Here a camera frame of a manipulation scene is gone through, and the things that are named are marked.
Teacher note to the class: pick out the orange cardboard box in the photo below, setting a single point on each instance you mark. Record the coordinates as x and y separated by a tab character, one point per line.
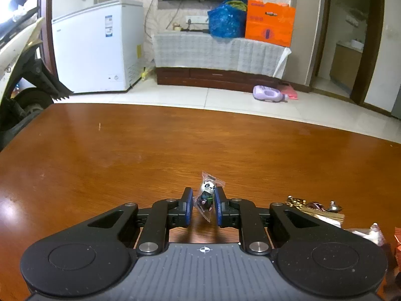
269	25

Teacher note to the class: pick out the yellow floor item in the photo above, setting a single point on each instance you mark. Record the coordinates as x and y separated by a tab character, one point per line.
145	72

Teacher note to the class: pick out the gold foil snack packet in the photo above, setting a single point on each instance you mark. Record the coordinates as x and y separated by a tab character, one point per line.
332	218

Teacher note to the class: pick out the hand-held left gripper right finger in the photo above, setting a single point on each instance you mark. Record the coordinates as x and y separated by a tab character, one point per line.
218	209

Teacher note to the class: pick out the orange snack packet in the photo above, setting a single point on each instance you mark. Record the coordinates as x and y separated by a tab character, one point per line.
398	244

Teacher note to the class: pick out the cloth covered tv cabinet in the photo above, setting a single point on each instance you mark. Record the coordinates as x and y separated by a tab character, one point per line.
219	53

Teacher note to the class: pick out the white power strip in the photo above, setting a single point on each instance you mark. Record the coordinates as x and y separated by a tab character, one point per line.
195	18

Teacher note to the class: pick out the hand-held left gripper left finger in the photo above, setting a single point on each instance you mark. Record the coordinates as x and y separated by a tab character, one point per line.
188	208

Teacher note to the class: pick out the clear plastic wrapper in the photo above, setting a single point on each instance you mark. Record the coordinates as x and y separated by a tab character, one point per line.
366	233

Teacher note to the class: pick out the white chest freezer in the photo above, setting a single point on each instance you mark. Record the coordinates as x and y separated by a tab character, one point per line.
94	50

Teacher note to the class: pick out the wooden kitchen cabinet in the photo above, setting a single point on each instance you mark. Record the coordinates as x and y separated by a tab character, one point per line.
344	65

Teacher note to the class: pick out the purple detergent bottle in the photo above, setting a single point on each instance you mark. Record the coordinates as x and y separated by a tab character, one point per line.
269	94

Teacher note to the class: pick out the panda toy clear packet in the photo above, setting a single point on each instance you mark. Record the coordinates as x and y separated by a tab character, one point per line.
206	191

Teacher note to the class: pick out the electric scooter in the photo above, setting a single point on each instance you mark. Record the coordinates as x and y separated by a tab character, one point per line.
22	69

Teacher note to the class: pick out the grey refrigerator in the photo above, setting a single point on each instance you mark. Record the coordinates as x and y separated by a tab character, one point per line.
397	103

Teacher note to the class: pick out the pink floor cloth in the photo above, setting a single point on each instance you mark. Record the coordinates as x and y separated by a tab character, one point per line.
291	92

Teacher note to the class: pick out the blue plastic bag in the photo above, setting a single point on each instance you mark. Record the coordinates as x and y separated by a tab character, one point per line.
227	18

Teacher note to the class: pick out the dark wooden tv cabinet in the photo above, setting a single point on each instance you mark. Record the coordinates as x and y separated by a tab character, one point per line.
219	76

